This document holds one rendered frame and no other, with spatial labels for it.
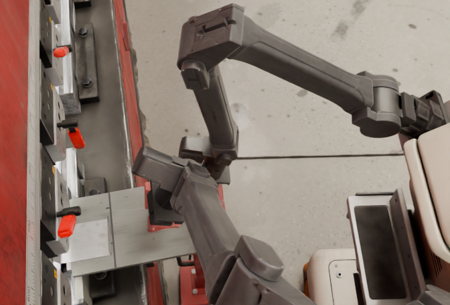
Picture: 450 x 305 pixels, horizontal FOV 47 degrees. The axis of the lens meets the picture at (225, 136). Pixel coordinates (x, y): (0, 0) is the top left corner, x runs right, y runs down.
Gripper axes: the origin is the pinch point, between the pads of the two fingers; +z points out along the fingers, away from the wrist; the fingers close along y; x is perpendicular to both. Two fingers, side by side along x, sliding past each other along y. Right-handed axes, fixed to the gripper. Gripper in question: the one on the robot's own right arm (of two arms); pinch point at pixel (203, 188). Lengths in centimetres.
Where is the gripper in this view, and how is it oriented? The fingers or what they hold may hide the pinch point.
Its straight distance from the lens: 142.3
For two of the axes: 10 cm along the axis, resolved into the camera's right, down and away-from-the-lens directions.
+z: -2.6, 5.6, 7.9
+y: -9.6, -0.8, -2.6
